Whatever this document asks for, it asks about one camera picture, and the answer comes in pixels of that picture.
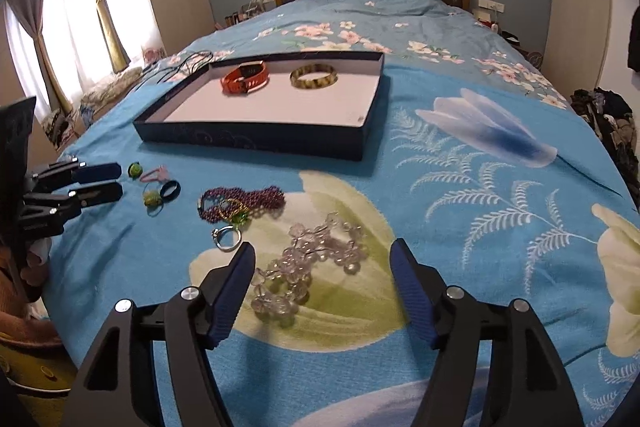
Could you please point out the floral cushion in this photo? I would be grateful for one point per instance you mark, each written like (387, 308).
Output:
(115, 84)

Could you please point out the white wall socket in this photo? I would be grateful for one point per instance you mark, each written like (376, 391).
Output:
(492, 3)

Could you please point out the dark hanging garment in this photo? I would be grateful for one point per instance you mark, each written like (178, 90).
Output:
(634, 37)

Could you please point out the dark blue shallow box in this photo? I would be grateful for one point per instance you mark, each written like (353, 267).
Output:
(280, 107)

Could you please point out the blue tulip print blanket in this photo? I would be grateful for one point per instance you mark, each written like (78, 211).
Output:
(450, 257)

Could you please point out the pile of dark clothes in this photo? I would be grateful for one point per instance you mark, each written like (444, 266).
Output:
(610, 122)

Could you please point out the person's left hand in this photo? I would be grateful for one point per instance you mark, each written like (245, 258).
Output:
(36, 259)

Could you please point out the cluster of cosmetic bottles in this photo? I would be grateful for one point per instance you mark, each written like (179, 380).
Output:
(245, 9)

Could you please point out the blue floral duvet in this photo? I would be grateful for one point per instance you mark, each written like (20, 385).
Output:
(375, 14)

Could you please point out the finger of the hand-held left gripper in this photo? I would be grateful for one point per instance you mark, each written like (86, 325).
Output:
(100, 172)
(100, 193)

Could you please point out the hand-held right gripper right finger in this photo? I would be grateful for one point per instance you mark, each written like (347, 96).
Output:
(412, 287)

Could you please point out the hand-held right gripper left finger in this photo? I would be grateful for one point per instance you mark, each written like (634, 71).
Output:
(232, 292)

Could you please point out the yellow brown bangle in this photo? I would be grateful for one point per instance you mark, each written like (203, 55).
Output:
(315, 84)

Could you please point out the grey curtain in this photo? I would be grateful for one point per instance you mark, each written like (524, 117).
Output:
(25, 17)

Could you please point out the gold curtain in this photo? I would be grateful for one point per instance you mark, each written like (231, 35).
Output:
(107, 22)

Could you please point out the orange smartwatch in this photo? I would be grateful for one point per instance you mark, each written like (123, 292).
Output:
(231, 84)

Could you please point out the pink small fan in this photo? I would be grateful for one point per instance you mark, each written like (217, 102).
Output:
(152, 53)

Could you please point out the person's yellow clothing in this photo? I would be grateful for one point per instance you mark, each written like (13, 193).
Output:
(35, 382)

